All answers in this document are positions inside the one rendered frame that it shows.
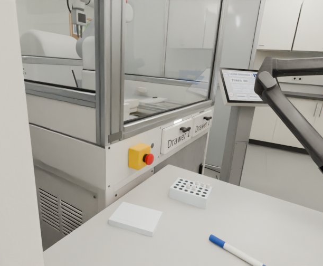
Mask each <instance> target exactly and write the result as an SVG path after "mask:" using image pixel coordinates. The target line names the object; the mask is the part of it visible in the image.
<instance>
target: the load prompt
mask: <svg viewBox="0 0 323 266"><path fill-rule="evenodd" d="M228 74H229V76H230V77H242V78H255V77H256V76H257V73H251V72H236V71H228Z"/></svg>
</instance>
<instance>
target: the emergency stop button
mask: <svg viewBox="0 0 323 266"><path fill-rule="evenodd" d="M153 161H154V156H153V154H151V153H150V154H148V155H147V156H146V157H145V163H146V164H147V165H151V164H152V163H153Z"/></svg>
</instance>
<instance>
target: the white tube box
mask: <svg viewBox="0 0 323 266"><path fill-rule="evenodd" d="M187 184H190V189H187V188H186V185H187ZM193 185H194V186H196V188H195V191H193V190H192V186H193ZM212 189H213V187H212V186H210V188H206V185H204V187H201V184H200V183H199V185H195V182H194V181H191V180H187V179H183V178H180V177H179V178H178V179H177V180H176V181H175V182H174V184H173V185H172V186H171V187H170V189H169V198H172V199H174V200H178V201H181V202H184V203H187V204H190V205H193V206H196V207H199V208H202V209H206V207H207V205H208V202H209V200H210V198H211V196H212Z"/></svg>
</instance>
